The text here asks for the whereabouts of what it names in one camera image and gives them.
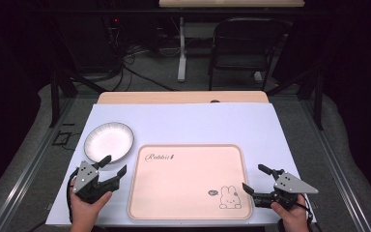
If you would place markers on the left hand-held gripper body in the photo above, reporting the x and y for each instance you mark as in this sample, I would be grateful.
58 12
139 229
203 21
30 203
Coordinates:
88 185

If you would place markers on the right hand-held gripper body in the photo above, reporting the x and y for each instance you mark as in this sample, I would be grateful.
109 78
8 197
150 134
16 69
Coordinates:
286 185

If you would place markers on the white paper plate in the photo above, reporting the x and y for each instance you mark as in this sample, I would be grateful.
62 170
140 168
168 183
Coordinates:
109 141

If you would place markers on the person's left hand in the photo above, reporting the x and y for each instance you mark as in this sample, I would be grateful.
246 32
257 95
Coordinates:
85 211

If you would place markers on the person's right hand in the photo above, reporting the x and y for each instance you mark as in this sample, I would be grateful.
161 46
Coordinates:
293 216

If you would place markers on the pink tray with rabbit print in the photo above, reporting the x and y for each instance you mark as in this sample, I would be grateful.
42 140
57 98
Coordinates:
186 187

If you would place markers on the black metal stand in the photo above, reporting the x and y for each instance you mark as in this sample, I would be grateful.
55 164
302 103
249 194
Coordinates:
318 96
55 96

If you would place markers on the white table sheet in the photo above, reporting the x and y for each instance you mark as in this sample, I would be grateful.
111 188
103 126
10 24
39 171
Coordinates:
190 124

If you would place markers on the wooden table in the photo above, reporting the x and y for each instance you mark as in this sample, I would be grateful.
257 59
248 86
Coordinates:
174 97

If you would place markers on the black folding chair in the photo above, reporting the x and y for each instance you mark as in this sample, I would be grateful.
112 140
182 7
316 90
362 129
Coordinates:
238 61

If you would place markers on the dark cabinet with red light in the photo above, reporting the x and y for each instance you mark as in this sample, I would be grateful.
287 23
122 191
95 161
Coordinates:
90 42

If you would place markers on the white table leg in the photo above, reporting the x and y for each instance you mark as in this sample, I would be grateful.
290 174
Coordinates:
182 54

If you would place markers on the grey metal floor rail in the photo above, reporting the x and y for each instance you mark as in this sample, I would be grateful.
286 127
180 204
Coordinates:
29 167
335 161

